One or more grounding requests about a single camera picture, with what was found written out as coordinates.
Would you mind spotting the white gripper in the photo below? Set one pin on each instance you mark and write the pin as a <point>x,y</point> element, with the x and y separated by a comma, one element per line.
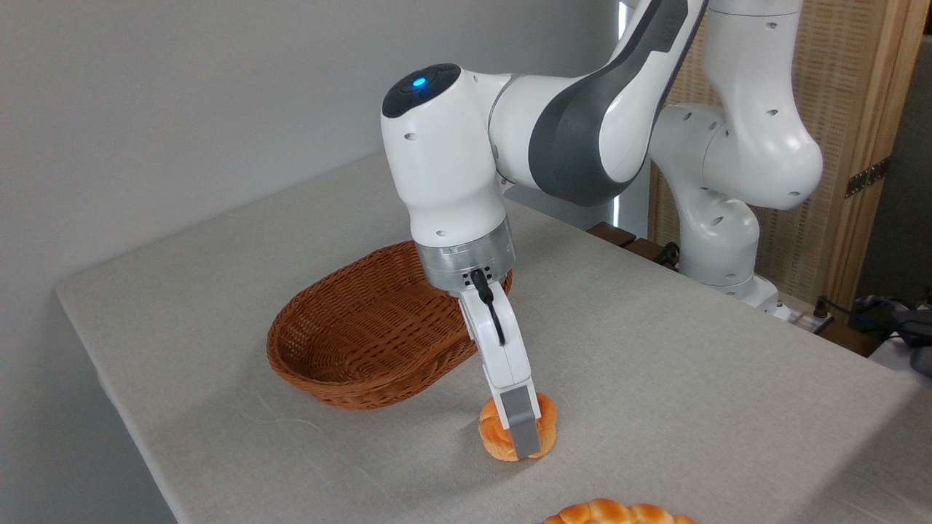
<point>502,356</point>

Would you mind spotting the round orange bread roll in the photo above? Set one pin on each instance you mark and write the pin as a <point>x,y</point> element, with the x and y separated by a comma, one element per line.
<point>494,437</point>

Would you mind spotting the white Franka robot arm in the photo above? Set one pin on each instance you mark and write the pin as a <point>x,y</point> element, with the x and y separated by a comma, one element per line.
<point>575,131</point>

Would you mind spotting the braided golden bread loaf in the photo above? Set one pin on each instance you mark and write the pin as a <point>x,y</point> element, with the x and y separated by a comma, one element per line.
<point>611,514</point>

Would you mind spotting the brown wicker oval basket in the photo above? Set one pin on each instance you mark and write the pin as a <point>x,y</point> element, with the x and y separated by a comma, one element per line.
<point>349,349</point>

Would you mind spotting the light grey tablecloth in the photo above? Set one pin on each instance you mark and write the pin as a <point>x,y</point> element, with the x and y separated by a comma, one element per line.
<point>655,378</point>

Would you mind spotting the dark brown wooden blocks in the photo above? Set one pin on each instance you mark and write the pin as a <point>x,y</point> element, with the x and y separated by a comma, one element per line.
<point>619,236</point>

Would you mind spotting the vertical white light strip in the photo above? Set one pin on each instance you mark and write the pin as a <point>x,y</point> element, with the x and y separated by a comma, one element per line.
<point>617,211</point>

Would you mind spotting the white power strip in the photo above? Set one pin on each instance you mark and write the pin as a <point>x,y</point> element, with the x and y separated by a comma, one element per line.
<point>797,318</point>

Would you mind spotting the dark grey bag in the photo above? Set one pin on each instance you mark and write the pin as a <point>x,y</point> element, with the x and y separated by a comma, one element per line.
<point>906,324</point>

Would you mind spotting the brass screen hinge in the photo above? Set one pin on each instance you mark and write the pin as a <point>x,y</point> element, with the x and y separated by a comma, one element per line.
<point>866,177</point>

